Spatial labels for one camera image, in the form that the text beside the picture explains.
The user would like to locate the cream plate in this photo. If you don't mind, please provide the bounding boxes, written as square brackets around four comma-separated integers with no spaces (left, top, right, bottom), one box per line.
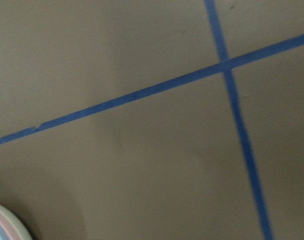
[0,205,32,240]

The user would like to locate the pink plate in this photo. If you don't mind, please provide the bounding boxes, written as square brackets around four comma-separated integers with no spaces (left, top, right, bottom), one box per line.
[0,212,20,240]

